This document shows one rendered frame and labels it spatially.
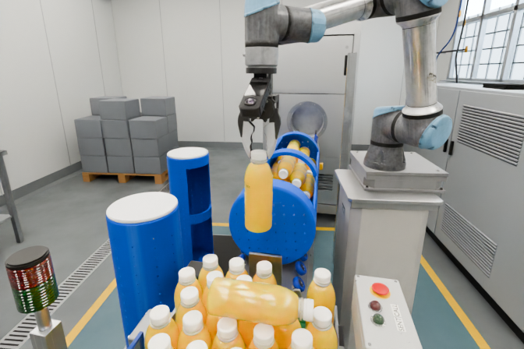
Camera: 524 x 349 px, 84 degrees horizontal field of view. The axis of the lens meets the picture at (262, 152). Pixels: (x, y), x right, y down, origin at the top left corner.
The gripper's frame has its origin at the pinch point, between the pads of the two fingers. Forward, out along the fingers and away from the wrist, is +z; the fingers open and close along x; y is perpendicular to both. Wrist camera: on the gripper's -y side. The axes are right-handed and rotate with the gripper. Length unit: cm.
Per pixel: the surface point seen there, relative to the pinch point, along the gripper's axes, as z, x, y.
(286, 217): 25.0, -5.3, 16.3
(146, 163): 111, 228, 287
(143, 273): 58, 51, 20
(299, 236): 31.0, -9.7, 16.3
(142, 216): 35, 51, 24
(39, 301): 20, 33, -32
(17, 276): 15, 34, -33
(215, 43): -69, 198, 498
